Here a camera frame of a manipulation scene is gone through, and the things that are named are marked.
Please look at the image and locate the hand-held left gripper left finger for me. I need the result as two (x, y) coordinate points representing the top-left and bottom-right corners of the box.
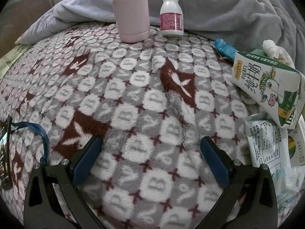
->
(23, 136), (105, 229)

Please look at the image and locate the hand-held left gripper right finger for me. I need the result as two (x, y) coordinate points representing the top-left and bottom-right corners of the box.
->
(200, 136), (279, 229)

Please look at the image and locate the white snack packet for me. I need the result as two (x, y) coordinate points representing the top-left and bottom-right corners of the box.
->
(243, 113), (292, 169)

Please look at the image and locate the white rainbow-print box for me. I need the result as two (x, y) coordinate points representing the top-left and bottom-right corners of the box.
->
(287, 124), (305, 167)

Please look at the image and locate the green white milk carton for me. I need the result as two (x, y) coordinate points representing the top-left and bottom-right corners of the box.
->
(232, 51), (305, 127)

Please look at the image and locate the blue wrapper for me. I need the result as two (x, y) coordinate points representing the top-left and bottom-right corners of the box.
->
(213, 39), (237, 60)

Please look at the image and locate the clear plastic wrapper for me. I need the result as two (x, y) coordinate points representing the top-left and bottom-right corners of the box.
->
(269, 166), (305, 220)

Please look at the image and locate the printed fleece blanket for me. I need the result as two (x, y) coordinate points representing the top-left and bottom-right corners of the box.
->
(0, 24), (286, 229)

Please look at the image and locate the green striped sheet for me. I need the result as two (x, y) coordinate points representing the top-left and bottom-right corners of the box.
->
(0, 44), (31, 81)

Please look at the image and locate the white tied plastic bag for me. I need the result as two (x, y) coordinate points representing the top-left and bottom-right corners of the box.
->
(262, 40), (296, 67)

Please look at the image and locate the light blue duvet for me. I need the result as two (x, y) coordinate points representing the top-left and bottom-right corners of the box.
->
(20, 0), (303, 60)

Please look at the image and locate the pink bottle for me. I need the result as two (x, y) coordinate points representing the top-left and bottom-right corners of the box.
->
(112, 0), (150, 43)

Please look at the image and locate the white red-label pill bottle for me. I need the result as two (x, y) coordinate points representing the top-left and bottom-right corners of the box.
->
(160, 0), (184, 37)

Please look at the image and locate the blue lanyard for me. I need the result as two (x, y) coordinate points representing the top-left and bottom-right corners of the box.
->
(11, 121), (49, 165)

